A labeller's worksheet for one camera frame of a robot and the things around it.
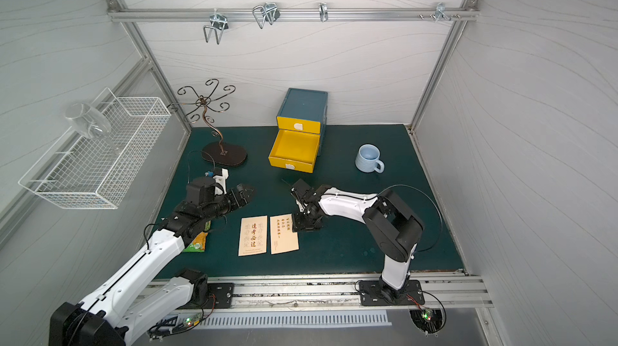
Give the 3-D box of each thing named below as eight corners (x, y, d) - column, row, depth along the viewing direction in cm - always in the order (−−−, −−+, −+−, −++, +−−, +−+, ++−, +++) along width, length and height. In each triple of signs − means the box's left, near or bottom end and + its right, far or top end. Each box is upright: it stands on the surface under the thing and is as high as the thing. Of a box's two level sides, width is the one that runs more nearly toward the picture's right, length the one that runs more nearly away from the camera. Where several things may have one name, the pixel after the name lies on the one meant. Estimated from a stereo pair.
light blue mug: (357, 178, 107) (361, 164, 99) (354, 157, 115) (357, 143, 107) (379, 178, 107) (384, 164, 99) (374, 157, 115) (379, 143, 107)
